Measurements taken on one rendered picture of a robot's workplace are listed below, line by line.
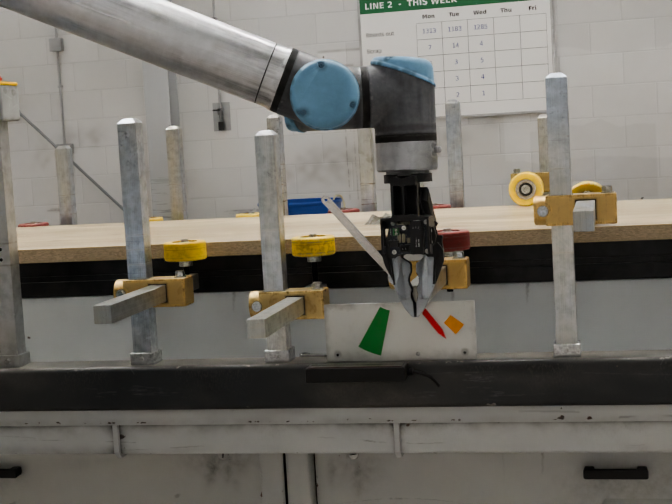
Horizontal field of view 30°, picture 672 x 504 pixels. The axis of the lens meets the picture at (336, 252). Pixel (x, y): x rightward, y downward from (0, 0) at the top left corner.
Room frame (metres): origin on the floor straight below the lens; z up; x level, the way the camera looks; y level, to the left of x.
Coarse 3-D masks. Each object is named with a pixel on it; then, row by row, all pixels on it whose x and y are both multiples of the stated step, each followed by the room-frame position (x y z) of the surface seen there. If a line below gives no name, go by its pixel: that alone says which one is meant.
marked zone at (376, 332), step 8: (384, 312) 2.13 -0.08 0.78; (376, 320) 2.13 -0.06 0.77; (384, 320) 2.13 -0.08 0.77; (368, 328) 2.13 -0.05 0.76; (376, 328) 2.13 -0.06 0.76; (384, 328) 2.13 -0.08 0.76; (368, 336) 2.13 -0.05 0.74; (376, 336) 2.13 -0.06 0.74; (384, 336) 2.13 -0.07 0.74; (360, 344) 2.13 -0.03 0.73; (368, 344) 2.13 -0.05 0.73; (376, 344) 2.13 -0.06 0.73; (376, 352) 2.13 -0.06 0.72
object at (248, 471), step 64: (256, 256) 2.41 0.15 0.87; (512, 256) 2.30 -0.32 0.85; (576, 256) 2.28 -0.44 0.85; (640, 256) 2.26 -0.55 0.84; (64, 320) 2.49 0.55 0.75; (128, 320) 2.46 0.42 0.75; (192, 320) 2.44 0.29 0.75; (320, 320) 2.38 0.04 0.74; (512, 320) 2.30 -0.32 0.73; (640, 320) 2.25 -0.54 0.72
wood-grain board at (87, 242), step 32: (96, 224) 3.20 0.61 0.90; (160, 224) 3.05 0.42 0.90; (192, 224) 2.98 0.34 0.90; (224, 224) 2.91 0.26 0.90; (256, 224) 2.84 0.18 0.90; (288, 224) 2.78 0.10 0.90; (320, 224) 2.72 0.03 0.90; (448, 224) 2.50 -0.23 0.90; (480, 224) 2.46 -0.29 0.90; (512, 224) 2.41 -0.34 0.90; (608, 224) 2.28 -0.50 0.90; (640, 224) 2.24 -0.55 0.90; (32, 256) 2.48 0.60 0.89; (64, 256) 2.46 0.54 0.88; (96, 256) 2.45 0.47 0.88; (160, 256) 2.42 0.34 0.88
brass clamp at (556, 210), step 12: (600, 192) 2.08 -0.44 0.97; (612, 192) 2.06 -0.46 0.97; (540, 204) 2.07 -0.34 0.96; (552, 204) 2.06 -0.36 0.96; (564, 204) 2.06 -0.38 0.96; (600, 204) 2.05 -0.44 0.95; (612, 204) 2.04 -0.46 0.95; (540, 216) 2.07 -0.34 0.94; (552, 216) 2.06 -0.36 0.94; (564, 216) 2.06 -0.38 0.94; (600, 216) 2.05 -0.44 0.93; (612, 216) 2.04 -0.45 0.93
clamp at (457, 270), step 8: (448, 264) 2.10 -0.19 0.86; (456, 264) 2.10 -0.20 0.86; (464, 264) 2.10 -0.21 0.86; (448, 272) 2.10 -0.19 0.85; (456, 272) 2.10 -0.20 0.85; (464, 272) 2.10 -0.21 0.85; (448, 280) 2.10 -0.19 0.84; (456, 280) 2.10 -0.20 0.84; (464, 280) 2.10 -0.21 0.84; (392, 288) 2.14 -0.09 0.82; (448, 288) 2.10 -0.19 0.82; (456, 288) 2.10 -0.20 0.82; (464, 288) 2.10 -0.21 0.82
